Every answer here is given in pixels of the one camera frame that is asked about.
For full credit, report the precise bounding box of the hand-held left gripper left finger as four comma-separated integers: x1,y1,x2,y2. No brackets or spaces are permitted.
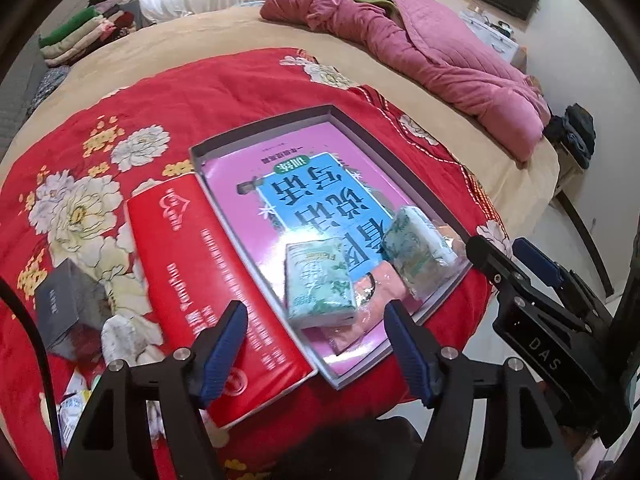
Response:
62,300,249,480

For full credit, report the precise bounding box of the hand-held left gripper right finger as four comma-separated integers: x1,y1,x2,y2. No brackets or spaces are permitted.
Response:
384,299,576,480

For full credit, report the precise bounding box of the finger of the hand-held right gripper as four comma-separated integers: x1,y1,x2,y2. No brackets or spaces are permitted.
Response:
512,237,615,322
466,235,521,291

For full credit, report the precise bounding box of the green white tissue pack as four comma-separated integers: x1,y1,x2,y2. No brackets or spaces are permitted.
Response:
381,205,458,301
284,237,358,331

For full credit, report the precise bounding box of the red box lid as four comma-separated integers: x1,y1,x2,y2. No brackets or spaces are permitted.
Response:
124,172,321,431

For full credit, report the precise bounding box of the dark clothes pile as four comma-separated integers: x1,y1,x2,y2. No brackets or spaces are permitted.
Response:
542,103,596,171

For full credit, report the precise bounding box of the dark cardboard box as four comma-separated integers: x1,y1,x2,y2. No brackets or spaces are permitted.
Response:
34,259,113,361

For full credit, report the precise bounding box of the pink book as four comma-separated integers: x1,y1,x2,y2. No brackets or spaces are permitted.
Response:
205,115,466,376

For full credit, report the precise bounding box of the pink quilt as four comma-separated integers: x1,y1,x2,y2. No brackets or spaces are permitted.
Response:
260,0,551,163

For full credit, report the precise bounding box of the white cabinet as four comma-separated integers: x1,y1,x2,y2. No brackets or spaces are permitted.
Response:
459,4,521,66

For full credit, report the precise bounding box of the red floral blanket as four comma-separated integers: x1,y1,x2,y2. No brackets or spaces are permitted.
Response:
0,47,516,480

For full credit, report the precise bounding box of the beige bed sheet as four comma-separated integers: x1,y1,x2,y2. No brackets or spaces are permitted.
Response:
0,2,561,211

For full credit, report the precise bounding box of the blue patterned cloth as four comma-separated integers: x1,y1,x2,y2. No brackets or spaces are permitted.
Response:
25,65,68,116

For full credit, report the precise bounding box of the grey quilted sofa cover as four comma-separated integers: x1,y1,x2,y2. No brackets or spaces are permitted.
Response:
0,45,38,136

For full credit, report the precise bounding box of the stack of folded clothes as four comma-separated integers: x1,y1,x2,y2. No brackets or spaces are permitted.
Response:
39,0,146,66

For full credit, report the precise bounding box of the black cable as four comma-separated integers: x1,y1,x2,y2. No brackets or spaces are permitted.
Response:
0,275,66,466

